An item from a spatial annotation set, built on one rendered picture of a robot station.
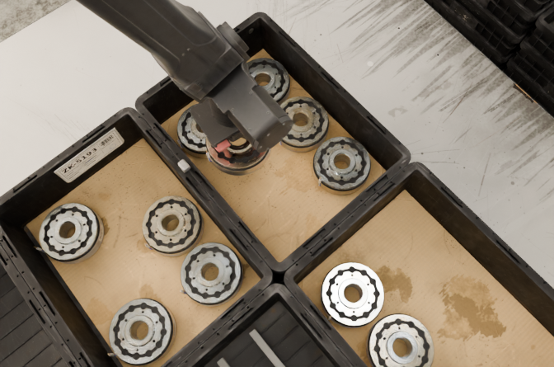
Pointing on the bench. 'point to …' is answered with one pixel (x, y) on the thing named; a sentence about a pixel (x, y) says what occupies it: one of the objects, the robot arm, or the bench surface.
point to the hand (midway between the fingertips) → (237, 134)
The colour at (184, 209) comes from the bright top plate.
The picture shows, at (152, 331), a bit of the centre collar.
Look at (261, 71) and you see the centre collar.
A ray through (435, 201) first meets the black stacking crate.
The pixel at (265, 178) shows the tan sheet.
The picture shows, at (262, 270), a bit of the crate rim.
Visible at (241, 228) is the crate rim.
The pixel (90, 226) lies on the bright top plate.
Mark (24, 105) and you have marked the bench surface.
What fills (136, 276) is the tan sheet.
